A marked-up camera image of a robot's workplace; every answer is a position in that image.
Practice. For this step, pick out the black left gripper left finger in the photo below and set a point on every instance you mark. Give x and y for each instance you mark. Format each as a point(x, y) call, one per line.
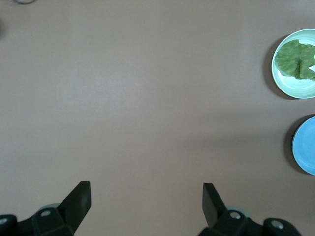
point(73, 209)

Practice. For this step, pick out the pale green plate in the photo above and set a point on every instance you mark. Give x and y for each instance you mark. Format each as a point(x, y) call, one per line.
point(292, 86)

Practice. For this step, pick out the green lettuce leaf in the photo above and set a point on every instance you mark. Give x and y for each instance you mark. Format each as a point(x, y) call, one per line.
point(292, 59)

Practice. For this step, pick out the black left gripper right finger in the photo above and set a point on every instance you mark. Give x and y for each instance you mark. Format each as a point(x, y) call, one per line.
point(214, 211)

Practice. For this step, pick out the blue plate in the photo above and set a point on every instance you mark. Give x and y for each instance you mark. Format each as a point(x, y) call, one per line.
point(306, 147)

